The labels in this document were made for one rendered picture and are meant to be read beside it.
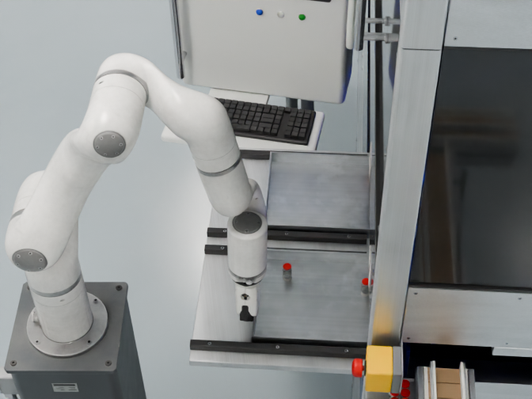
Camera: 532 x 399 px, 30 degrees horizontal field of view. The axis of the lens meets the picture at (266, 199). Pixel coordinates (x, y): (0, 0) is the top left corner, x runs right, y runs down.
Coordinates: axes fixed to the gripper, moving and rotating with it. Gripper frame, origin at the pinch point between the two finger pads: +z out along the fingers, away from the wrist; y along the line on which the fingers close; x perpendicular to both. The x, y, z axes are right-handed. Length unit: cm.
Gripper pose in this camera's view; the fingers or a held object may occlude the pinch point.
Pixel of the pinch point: (246, 313)
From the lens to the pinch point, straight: 229.7
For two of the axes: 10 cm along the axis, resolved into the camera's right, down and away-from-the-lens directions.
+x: -10.0, -0.7, 0.4
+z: -0.2, 6.8, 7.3
